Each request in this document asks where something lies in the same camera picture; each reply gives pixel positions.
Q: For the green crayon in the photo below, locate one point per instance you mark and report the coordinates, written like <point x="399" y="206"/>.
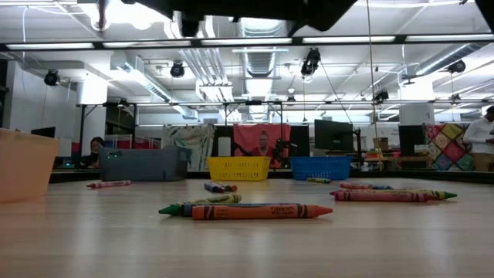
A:
<point x="319" y="180"/>
<point x="444" y="195"/>
<point x="216" y="200"/>

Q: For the blue crayon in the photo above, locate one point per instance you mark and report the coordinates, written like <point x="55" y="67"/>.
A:
<point x="212" y="187"/>
<point x="186" y="209"/>
<point x="384" y="187"/>

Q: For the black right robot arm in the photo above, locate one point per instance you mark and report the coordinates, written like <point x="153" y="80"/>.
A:
<point x="486" y="11"/>

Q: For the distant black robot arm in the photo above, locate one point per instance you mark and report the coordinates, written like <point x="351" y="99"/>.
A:
<point x="283" y="150"/>
<point x="241" y="148"/>

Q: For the white LED light strip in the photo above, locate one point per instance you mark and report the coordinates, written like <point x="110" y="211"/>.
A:
<point x="449" y="38"/>
<point x="146" y="44"/>
<point x="347" y="39"/>
<point x="50" y="45"/>
<point x="247" y="41"/>

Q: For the white ceiling pipes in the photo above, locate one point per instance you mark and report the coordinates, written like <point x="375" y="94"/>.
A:
<point x="204" y="58"/>

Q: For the black overhead rig beam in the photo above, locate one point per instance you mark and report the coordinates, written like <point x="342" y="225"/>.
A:
<point x="400" y="38"/>

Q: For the black backdrop stand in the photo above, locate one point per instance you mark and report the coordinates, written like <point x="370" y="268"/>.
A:
<point x="173" y="104"/>

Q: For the black panel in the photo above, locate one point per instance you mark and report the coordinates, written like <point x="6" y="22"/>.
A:
<point x="215" y="133"/>

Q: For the red backdrop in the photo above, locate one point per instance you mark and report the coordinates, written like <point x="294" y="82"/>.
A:
<point x="247" y="133"/>

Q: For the floral painted backdrop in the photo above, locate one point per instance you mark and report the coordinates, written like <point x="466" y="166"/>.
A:
<point x="189" y="144"/>

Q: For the white box device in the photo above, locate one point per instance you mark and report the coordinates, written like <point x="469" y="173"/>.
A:
<point x="224" y="146"/>

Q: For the white pillar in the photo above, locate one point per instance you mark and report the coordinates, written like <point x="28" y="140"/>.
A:
<point x="92" y="116"/>
<point x="417" y="114"/>

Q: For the cardboard box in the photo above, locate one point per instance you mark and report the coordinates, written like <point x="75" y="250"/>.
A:
<point x="382" y="143"/>

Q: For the blue plastic basket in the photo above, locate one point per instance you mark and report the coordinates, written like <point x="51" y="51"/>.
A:
<point x="321" y="168"/>

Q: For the yellow plastic basket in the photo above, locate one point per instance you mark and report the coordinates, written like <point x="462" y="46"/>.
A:
<point x="238" y="168"/>

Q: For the grey plastic bin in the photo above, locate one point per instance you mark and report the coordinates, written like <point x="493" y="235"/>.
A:
<point x="143" y="164"/>

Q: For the orange crayon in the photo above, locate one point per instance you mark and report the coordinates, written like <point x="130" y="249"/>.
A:
<point x="258" y="212"/>
<point x="231" y="188"/>

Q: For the colourful patchwork quilt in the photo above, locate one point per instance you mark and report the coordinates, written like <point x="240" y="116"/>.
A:
<point x="447" y="146"/>

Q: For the orange translucent bin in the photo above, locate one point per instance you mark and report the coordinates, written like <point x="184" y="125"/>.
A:
<point x="23" y="166"/>

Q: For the large silver ventilation duct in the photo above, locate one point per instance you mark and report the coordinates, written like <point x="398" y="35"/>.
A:
<point x="260" y="62"/>

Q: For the white rectangular air duct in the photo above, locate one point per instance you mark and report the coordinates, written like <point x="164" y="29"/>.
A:
<point x="143" y="77"/>

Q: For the slanted silver duct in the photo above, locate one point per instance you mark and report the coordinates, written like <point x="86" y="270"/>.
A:
<point x="444" y="58"/>

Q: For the black aluminium table frame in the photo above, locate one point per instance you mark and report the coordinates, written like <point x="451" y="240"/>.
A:
<point x="424" y="174"/>

